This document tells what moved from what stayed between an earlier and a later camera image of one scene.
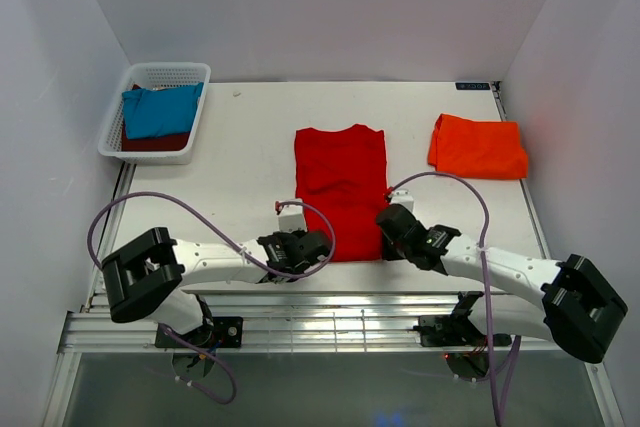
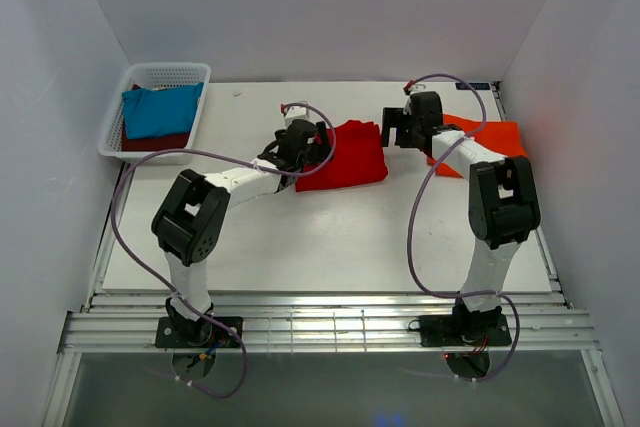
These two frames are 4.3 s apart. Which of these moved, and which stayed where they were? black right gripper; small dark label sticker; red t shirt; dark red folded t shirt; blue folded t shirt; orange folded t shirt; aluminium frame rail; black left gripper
Moved: red t shirt; black right gripper; black left gripper
Stayed: blue folded t shirt; small dark label sticker; dark red folded t shirt; orange folded t shirt; aluminium frame rail
